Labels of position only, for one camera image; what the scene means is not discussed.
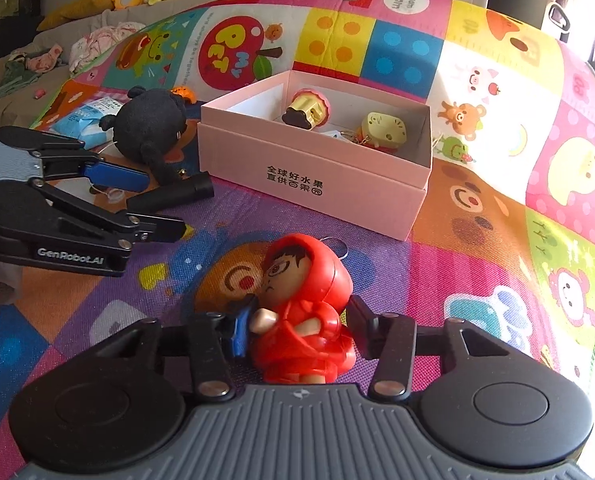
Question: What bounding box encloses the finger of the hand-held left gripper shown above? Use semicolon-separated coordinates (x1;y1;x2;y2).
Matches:
0;126;150;192
30;176;187;253

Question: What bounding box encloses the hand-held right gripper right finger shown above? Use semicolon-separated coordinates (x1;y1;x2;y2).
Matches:
347;295;521;402

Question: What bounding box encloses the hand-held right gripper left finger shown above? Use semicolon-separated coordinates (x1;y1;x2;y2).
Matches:
94;305;255;402

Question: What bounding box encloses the black flashlight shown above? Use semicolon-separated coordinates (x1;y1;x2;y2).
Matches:
126;171;214;211

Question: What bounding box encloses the black plush toy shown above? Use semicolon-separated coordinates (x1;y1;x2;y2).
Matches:
98;86;198;183

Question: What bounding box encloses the red hooded figurine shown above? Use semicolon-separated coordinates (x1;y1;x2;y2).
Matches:
248;233;358;386

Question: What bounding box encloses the blue tissue packet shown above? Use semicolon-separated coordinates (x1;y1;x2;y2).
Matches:
52;97;124;148

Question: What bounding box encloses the pink cardboard box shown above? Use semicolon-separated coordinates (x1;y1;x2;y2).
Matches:
198;71;434;242

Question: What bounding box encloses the pink toy dessert cup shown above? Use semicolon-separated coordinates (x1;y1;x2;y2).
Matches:
281;87;332;132

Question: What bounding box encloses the yellow cheese toy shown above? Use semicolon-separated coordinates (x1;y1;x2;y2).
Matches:
355;111;411;152

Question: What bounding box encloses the small pink cloth toy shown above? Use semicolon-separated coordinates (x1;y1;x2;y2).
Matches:
24;44;65;72

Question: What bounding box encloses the green cloth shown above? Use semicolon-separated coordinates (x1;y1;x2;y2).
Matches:
0;52;40;101

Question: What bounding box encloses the colourful cartoon play mat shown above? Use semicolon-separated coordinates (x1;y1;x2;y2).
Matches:
0;0;595;480

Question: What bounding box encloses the yellow long cushion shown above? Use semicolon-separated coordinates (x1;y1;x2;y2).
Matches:
37;0;118;31

